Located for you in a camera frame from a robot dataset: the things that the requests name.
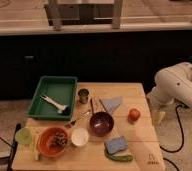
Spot green plastic cup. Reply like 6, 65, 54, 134
15, 128, 32, 145

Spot metal spoon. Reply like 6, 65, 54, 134
64, 110, 91, 128

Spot yellow green vegetable piece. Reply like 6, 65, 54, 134
33, 134, 40, 161

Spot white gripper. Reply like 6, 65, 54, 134
146, 92, 169, 126

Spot blue folded cloth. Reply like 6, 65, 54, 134
101, 96, 122, 114

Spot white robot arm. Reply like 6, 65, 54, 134
146, 62, 192, 125

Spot purple bowl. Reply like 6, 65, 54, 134
89, 112, 114, 136

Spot blue sponge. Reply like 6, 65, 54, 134
105, 136, 127, 154

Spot orange bowl with food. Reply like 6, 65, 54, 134
37, 127, 69, 158

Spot wooden chopsticks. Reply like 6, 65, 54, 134
90, 98, 105, 114

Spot green plastic tray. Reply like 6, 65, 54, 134
28, 76, 77, 121

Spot red apple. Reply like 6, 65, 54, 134
128, 108, 141, 121

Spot wooden chair frame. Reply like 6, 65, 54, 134
44, 0, 123, 31

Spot small metal cup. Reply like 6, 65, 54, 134
78, 88, 89, 104

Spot green cucumber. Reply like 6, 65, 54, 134
104, 149, 133, 162

